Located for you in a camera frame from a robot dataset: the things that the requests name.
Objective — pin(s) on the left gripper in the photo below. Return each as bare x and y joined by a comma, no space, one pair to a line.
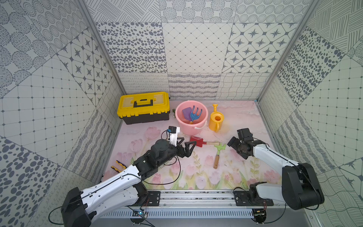
181,149

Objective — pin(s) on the yellow watering can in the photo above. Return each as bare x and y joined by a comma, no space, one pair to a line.
216,119

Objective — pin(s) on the purple shovel pink handle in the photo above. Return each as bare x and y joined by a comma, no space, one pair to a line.
187,114

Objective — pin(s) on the aluminium mounting rail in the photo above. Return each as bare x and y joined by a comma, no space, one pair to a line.
170,199

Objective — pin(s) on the red shovel wooden handle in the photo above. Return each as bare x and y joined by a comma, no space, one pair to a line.
200,141

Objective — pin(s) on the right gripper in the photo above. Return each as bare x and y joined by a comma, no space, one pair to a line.
234,144

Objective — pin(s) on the yellow black toolbox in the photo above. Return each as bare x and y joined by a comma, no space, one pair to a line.
144,108

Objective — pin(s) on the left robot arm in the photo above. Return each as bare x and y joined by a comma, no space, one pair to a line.
82,207

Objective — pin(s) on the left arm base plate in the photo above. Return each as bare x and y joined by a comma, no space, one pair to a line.
152,199

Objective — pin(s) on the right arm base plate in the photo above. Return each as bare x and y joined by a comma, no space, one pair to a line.
241,199

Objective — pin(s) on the floral table mat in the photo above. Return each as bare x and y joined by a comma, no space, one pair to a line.
197,172

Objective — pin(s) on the blue rake yellow handle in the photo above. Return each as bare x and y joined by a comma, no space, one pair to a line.
195,114

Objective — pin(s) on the yellow black pliers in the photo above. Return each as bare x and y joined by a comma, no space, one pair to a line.
119,167

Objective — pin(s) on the green rake wooden handle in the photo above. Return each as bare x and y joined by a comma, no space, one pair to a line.
219,148

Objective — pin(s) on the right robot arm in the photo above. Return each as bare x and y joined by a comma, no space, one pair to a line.
299,189

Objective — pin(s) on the pink plastic bucket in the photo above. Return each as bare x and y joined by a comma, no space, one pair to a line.
195,126

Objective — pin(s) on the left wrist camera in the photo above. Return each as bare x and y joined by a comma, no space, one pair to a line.
173,135

